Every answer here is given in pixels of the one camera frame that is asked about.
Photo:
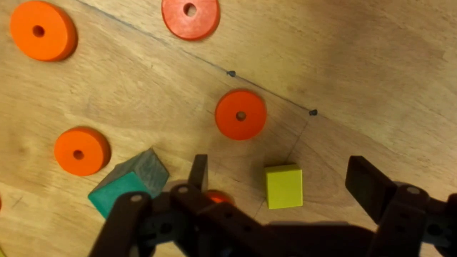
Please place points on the yellow wooden block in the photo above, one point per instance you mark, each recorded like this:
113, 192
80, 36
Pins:
284, 186

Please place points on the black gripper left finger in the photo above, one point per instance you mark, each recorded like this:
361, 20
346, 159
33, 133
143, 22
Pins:
200, 172

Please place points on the orange wooden disc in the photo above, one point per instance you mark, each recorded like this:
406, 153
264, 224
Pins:
190, 17
240, 114
80, 152
43, 30
217, 196

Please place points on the green wooden block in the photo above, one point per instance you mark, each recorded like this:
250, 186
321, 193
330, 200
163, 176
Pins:
133, 179

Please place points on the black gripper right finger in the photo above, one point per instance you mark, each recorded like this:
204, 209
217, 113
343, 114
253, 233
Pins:
368, 183

